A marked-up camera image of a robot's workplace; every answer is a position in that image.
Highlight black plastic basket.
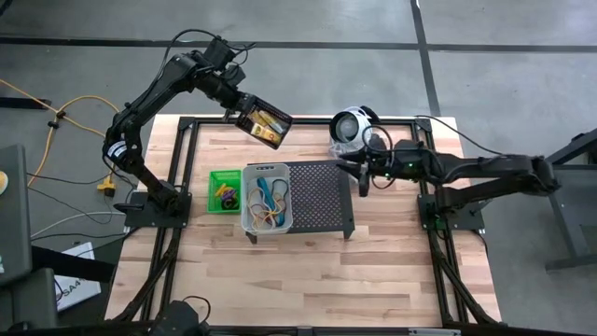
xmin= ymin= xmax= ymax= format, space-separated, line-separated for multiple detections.
xmin=234 ymin=92 xmax=294 ymax=150

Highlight silver metal bracket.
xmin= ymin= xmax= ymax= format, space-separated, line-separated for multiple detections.
xmin=408 ymin=328 xmax=462 ymax=336

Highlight rubber bands and coils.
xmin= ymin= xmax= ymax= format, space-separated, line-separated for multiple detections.
xmin=245 ymin=186 xmax=281 ymax=232

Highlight green plastic basket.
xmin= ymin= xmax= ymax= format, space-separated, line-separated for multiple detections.
xmin=206 ymin=169 xmax=243 ymax=216

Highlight black looped wrist cable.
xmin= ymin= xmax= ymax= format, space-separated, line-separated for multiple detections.
xmin=361 ymin=124 xmax=396 ymax=190

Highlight black floor bar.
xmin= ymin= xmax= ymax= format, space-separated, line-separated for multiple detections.
xmin=0 ymin=96 xmax=52 ymax=111

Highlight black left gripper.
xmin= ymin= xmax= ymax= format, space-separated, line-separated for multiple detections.
xmin=215 ymin=77 xmax=251 ymax=118

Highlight white coiled power cable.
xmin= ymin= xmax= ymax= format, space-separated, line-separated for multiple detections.
xmin=328 ymin=142 xmax=355 ymax=162

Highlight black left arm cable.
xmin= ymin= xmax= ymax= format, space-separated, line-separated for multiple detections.
xmin=158 ymin=28 xmax=257 ymax=85

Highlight black perforated metal riser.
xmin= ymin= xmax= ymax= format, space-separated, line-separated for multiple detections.
xmin=244 ymin=160 xmax=355 ymax=245

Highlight black hanging cable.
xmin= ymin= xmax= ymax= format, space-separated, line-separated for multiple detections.
xmin=414 ymin=114 xmax=505 ymax=158

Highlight grey floor cable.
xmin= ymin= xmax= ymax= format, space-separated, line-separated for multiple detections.
xmin=30 ymin=210 xmax=128 ymax=239

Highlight black floor cable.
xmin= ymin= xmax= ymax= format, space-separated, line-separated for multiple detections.
xmin=25 ymin=172 xmax=127 ymax=216

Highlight thin yellow rubber band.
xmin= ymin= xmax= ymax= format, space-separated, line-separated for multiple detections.
xmin=260 ymin=198 xmax=286 ymax=225

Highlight grey metal stand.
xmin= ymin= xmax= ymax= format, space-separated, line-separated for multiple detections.
xmin=543 ymin=128 xmax=597 ymax=273

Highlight white cylindrical appliance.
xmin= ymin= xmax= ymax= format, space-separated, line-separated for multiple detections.
xmin=328 ymin=105 xmax=382 ymax=153

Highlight dark grey box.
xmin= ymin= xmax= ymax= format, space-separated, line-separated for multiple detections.
xmin=0 ymin=268 xmax=60 ymax=330

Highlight staples packet yellow green print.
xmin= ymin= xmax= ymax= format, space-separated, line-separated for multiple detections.
xmin=258 ymin=110 xmax=285 ymax=134

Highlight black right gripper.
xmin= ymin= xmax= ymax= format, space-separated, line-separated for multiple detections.
xmin=336 ymin=139 xmax=411 ymax=181

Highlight white paper box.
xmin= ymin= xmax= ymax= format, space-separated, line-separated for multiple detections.
xmin=53 ymin=241 xmax=103 ymax=313

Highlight packet with yellow green print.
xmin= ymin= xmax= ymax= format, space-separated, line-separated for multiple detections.
xmin=249 ymin=121 xmax=284 ymax=145

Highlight white plastic bin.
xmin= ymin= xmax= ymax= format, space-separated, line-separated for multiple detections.
xmin=241 ymin=162 xmax=294 ymax=235

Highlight black strap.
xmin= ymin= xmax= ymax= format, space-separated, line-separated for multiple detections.
xmin=30 ymin=245 xmax=117 ymax=285

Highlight yellow cable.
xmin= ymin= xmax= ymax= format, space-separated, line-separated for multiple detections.
xmin=0 ymin=77 xmax=132 ymax=197

